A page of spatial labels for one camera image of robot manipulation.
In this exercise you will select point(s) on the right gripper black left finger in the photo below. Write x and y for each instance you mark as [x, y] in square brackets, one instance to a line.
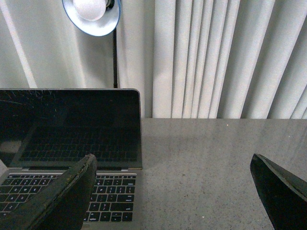
[61, 205]

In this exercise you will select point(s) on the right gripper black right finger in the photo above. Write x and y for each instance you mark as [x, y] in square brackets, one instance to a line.
[283, 194]

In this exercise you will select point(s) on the grey laptop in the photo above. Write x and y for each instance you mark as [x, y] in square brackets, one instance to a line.
[43, 132]

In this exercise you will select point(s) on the white curtain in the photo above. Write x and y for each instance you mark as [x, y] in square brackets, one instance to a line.
[187, 58]

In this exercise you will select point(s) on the blue desk lamp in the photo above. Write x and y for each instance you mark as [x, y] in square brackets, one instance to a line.
[97, 18]

